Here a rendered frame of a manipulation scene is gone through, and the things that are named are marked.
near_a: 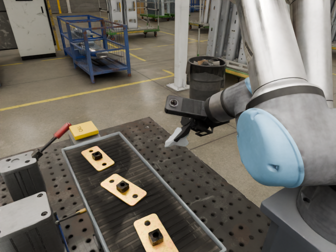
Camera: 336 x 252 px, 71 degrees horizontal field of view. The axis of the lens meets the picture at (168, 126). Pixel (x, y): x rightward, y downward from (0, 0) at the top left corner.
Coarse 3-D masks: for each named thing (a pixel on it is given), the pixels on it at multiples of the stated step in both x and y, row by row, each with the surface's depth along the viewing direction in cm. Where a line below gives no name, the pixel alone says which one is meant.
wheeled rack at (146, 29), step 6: (108, 12) 755; (108, 18) 762; (108, 30) 822; (114, 30) 802; (120, 30) 812; (132, 30) 823; (138, 30) 827; (144, 30) 838; (150, 30) 849; (156, 30) 860
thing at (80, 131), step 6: (72, 126) 61; (78, 126) 61; (84, 126) 61; (90, 126) 61; (72, 132) 59; (78, 132) 59; (84, 132) 59; (90, 132) 59; (96, 132) 60; (78, 138) 58
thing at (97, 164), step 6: (84, 150) 52; (90, 150) 52; (96, 150) 52; (84, 156) 50; (90, 156) 50; (96, 156) 48; (102, 156) 50; (90, 162) 48; (96, 162) 48; (102, 162) 48; (108, 162) 48; (96, 168) 46; (102, 168) 46
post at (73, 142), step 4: (72, 136) 61; (88, 136) 61; (92, 136) 61; (96, 136) 61; (100, 136) 61; (72, 140) 59; (76, 140) 59; (80, 140) 59; (84, 140) 59; (72, 144) 61; (96, 236) 81; (96, 240) 82; (96, 244) 81; (100, 244) 79; (100, 248) 79
